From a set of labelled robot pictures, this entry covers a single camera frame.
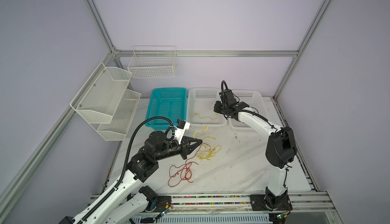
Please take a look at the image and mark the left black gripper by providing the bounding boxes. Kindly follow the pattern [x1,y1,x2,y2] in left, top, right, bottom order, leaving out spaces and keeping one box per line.
[154,136,201,162]

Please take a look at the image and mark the red cable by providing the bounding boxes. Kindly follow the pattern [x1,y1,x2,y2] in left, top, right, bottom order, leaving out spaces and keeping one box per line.
[168,143,214,188]

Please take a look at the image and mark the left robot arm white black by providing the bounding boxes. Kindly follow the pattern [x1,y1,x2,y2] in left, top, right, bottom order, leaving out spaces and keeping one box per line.
[60,117,203,224]

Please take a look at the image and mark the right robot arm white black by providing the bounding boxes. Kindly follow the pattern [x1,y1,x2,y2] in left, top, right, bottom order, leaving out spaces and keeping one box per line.
[214,88,297,210]

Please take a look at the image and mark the right white plastic basket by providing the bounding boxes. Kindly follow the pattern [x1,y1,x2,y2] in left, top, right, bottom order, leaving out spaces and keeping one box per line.
[229,89,269,133]

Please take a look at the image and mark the white plastic basket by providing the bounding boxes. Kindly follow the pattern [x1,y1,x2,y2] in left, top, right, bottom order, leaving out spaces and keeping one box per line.
[229,89,269,133]
[186,87,227,128]

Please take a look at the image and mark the middle white plastic basket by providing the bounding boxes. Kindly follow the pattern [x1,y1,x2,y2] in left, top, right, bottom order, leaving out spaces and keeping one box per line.
[186,87,227,128]

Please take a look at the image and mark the teal plastic basket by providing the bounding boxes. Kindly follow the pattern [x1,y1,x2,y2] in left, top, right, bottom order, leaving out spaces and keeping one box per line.
[145,87,187,122]

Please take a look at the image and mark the lower white mesh shelf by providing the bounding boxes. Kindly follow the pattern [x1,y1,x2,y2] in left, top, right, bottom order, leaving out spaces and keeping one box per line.
[97,89,141,141]

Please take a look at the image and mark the white mesh shelf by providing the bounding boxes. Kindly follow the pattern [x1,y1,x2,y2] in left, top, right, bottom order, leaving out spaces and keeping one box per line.
[70,63,132,124]
[97,89,141,141]

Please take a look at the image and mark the upper white mesh shelf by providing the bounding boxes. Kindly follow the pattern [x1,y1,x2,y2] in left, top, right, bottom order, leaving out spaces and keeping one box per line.
[70,63,132,124]

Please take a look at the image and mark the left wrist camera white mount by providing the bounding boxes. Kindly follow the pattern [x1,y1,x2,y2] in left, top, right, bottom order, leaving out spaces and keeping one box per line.
[174,119,191,145]

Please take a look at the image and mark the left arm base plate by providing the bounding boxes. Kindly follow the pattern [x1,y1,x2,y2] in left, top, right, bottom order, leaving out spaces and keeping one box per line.
[144,195,172,213]

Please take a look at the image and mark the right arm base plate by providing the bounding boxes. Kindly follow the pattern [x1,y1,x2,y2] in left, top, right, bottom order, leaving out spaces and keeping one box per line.
[250,194,293,211]

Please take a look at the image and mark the white wire wall basket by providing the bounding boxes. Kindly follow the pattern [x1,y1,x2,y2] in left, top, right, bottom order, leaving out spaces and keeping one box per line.
[128,46,177,79]

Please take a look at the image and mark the aluminium frame back bar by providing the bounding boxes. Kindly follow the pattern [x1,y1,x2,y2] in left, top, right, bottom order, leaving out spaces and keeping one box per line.
[115,50,299,57]

